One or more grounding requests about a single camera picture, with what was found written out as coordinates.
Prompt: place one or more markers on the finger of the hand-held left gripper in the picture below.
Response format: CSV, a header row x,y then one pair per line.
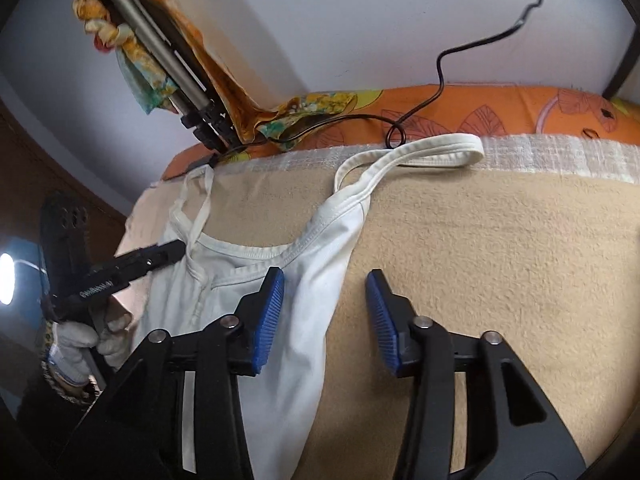
x,y
152,259

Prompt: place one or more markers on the orange printed bed sheet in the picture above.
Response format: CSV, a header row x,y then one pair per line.
x,y
500,110

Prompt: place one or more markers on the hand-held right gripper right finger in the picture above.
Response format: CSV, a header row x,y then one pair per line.
x,y
382,320

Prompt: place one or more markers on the folded tripod with doll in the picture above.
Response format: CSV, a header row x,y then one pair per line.
x,y
220,75

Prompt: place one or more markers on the white tank top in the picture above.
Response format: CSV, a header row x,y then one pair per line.
x,y
310,280

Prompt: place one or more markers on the beige blanket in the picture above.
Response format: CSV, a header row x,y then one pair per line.
x,y
500,260

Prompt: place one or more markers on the white clip lamp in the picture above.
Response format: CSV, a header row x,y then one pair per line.
x,y
5,275

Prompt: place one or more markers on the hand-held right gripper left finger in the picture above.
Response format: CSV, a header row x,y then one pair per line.
x,y
267,320

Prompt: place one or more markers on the folded silver tripod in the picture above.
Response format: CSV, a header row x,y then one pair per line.
x,y
165,50

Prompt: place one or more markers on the person's left hand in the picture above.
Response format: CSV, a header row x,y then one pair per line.
x,y
70,347

